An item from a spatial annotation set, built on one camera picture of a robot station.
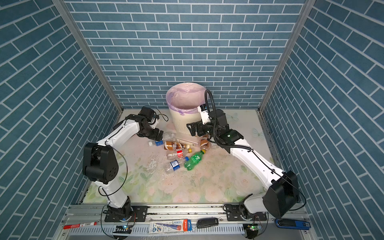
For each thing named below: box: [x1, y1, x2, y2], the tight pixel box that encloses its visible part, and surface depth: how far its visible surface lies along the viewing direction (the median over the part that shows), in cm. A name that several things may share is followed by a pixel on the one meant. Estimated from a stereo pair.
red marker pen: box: [63, 221, 98, 230], surface depth 71 cm
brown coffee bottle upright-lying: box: [200, 136, 209, 150], surface depth 98 cm
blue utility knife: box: [275, 218, 311, 230], surface depth 69 cm
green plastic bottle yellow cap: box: [184, 149, 206, 171], surface depth 91 cm
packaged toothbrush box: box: [148, 219, 193, 234], surface depth 71 cm
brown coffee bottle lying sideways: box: [164, 141, 190, 151], surface depth 96 cm
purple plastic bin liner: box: [166, 82, 207, 116], surface depth 101 cm
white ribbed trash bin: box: [166, 82, 207, 136], surface depth 98 cm
